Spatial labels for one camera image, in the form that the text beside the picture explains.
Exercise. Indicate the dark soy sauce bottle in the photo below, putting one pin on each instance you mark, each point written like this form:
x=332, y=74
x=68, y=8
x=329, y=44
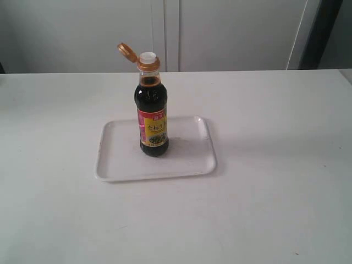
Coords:
x=150, y=97

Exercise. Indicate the white rectangular plastic tray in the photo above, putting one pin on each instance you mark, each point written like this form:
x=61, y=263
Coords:
x=190, y=152

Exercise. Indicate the dark vertical post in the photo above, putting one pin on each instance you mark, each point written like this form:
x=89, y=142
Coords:
x=320, y=32

